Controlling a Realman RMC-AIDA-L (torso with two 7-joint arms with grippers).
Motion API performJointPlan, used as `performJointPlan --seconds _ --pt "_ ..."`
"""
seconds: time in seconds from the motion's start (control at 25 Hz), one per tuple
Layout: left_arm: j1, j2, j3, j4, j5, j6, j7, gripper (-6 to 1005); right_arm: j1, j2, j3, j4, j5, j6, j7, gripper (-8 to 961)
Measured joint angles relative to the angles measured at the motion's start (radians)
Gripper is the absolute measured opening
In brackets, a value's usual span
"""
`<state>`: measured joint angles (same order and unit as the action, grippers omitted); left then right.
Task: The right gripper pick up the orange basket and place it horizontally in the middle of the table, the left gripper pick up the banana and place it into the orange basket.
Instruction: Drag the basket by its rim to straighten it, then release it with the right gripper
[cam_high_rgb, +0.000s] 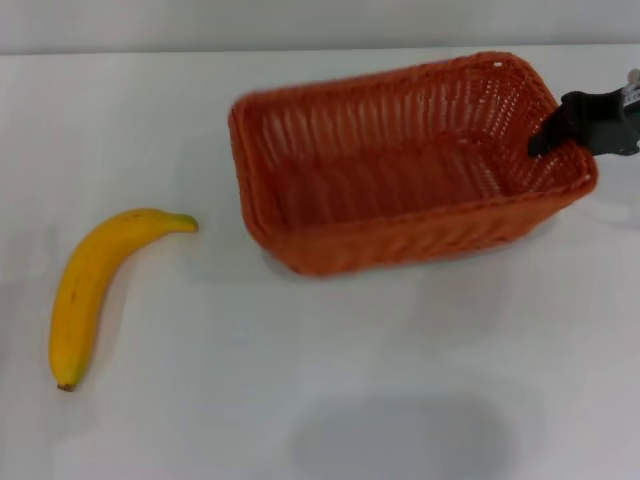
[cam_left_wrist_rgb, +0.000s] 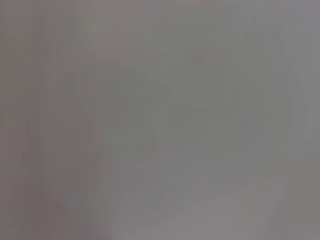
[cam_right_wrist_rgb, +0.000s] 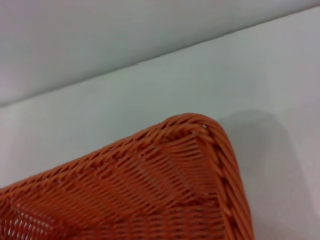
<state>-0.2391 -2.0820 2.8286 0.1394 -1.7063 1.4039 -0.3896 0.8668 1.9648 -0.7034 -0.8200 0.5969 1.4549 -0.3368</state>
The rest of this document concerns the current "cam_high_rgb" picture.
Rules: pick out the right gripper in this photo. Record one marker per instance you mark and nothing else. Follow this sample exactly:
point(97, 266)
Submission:
point(634, 117)

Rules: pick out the orange woven plastic basket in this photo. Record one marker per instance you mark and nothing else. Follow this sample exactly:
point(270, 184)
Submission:
point(400, 240)

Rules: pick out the yellow banana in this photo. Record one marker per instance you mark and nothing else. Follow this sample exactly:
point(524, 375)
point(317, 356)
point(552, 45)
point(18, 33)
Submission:
point(80, 290)

